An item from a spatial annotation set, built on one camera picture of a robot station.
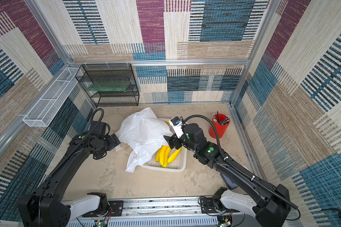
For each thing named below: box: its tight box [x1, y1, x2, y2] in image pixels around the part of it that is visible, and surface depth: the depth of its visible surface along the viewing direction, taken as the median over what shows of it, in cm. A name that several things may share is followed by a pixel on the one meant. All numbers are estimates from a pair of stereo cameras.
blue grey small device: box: [220, 172, 239, 190], surface depth 81 cm
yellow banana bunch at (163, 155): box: [155, 145, 182, 168], surface depth 89 cm
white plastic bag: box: [114, 107, 173, 173], surface depth 83 cm
